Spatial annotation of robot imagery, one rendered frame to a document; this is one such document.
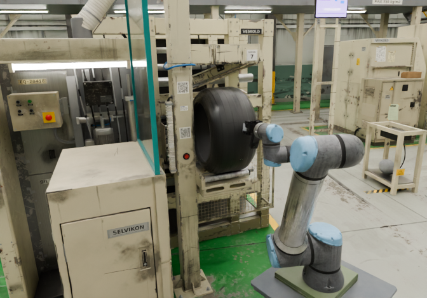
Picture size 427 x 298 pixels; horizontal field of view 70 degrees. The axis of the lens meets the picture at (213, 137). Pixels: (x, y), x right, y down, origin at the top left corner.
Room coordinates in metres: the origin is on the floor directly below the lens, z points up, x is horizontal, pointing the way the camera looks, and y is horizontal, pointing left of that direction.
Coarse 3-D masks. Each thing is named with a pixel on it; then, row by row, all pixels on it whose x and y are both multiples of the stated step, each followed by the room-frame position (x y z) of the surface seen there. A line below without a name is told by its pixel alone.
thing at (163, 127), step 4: (160, 124) 2.38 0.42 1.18; (164, 124) 2.39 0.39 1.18; (164, 128) 2.25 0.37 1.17; (164, 132) 2.25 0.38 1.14; (164, 136) 2.26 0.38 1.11; (164, 140) 2.27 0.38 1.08; (164, 144) 2.28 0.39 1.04; (164, 148) 2.29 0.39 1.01; (164, 152) 2.30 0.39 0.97; (164, 156) 2.31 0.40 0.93; (168, 160) 2.26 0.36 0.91
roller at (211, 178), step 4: (228, 172) 1.95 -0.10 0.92; (232, 172) 1.95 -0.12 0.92; (236, 172) 1.96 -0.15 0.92; (240, 172) 1.96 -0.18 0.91; (244, 172) 1.97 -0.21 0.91; (248, 172) 1.98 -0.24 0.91; (208, 176) 1.89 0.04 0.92; (212, 176) 1.90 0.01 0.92; (216, 176) 1.90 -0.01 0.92; (220, 176) 1.91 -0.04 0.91; (224, 176) 1.92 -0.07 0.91; (228, 176) 1.93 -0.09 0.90; (232, 176) 1.93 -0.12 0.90; (236, 176) 1.95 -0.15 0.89; (240, 176) 1.96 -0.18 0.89; (208, 180) 1.88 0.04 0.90; (212, 180) 1.89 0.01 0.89; (216, 180) 1.90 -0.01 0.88
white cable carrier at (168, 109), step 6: (168, 102) 1.88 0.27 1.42; (168, 108) 1.88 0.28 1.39; (168, 114) 1.88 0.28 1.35; (168, 120) 1.88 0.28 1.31; (168, 126) 1.88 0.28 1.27; (168, 132) 1.88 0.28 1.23; (168, 138) 1.92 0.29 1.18; (174, 138) 1.91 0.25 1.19; (168, 144) 1.90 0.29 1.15; (168, 150) 1.91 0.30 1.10; (168, 156) 1.92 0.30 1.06; (174, 156) 1.89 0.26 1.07; (174, 162) 1.89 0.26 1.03; (174, 168) 1.89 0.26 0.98
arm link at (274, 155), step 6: (264, 144) 1.49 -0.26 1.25; (270, 144) 1.47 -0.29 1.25; (276, 144) 1.47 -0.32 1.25; (264, 150) 1.49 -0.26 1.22; (270, 150) 1.46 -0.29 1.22; (276, 150) 1.46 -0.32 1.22; (282, 150) 1.48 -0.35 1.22; (264, 156) 1.48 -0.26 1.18; (270, 156) 1.46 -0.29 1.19; (276, 156) 1.46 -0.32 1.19; (282, 156) 1.46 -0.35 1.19; (264, 162) 1.48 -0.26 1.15; (270, 162) 1.46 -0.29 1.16; (276, 162) 1.46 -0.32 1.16; (282, 162) 1.47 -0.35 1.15
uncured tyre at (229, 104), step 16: (208, 96) 1.94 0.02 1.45; (224, 96) 1.93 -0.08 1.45; (240, 96) 1.95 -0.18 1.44; (208, 112) 1.87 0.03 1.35; (224, 112) 1.83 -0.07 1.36; (240, 112) 1.86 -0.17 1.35; (208, 128) 2.34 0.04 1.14; (224, 128) 1.78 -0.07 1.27; (240, 128) 1.81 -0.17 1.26; (208, 144) 2.29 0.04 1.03; (224, 144) 1.77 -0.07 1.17; (240, 144) 1.81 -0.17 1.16; (208, 160) 1.88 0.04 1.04; (224, 160) 1.80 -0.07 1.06
